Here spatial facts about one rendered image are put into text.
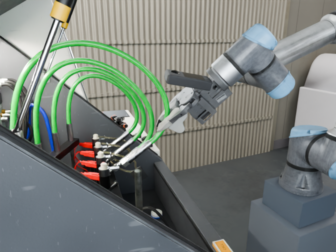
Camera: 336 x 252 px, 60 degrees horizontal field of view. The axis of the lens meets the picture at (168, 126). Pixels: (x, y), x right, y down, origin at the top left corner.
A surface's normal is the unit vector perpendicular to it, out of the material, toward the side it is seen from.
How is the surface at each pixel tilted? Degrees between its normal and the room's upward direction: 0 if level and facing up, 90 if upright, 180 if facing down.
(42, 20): 90
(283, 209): 90
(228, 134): 90
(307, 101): 90
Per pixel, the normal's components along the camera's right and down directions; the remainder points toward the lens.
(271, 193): -0.91, 0.13
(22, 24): 0.31, 0.29
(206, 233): 0.00, -0.95
